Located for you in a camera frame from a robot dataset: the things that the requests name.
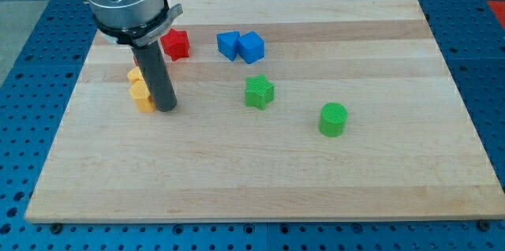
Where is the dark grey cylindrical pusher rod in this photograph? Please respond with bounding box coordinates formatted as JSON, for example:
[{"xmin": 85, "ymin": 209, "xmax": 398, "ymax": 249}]
[{"xmin": 132, "ymin": 42, "xmax": 177, "ymax": 112}]

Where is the red star block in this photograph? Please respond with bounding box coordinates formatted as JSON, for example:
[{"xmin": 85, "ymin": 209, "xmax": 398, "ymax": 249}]
[{"xmin": 160, "ymin": 29, "xmax": 190, "ymax": 62}]

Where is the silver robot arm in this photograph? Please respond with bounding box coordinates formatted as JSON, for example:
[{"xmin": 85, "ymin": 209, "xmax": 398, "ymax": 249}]
[{"xmin": 83, "ymin": 0, "xmax": 183, "ymax": 112}]

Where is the green star block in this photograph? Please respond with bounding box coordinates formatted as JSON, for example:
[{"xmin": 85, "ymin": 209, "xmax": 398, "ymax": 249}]
[{"xmin": 245, "ymin": 74, "xmax": 275, "ymax": 111}]

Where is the yellow block rear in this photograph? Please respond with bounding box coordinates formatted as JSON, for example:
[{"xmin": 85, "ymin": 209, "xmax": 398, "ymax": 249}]
[{"xmin": 126, "ymin": 66, "xmax": 144, "ymax": 84}]

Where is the yellow block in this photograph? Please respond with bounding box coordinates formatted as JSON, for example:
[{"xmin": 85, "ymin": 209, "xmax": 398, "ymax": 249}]
[
  {"xmin": 126, "ymin": 66, "xmax": 144, "ymax": 84},
  {"xmin": 129, "ymin": 80, "xmax": 155, "ymax": 113}
]

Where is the yellow block front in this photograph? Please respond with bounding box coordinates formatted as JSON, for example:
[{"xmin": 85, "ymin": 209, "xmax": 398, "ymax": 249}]
[{"xmin": 129, "ymin": 80, "xmax": 155, "ymax": 113}]

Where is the blue triangle block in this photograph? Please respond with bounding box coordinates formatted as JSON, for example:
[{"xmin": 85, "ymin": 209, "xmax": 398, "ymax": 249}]
[{"xmin": 216, "ymin": 31, "xmax": 240, "ymax": 61}]

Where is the blue cube block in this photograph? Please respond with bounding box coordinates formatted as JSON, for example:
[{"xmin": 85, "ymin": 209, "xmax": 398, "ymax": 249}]
[{"xmin": 238, "ymin": 32, "xmax": 265, "ymax": 64}]

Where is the green cylinder block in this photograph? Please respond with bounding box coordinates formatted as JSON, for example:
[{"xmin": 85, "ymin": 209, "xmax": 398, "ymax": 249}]
[{"xmin": 319, "ymin": 103, "xmax": 348, "ymax": 137}]

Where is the wooden board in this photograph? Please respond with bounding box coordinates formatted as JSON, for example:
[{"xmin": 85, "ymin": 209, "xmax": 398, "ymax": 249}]
[{"xmin": 25, "ymin": 0, "xmax": 504, "ymax": 223}]

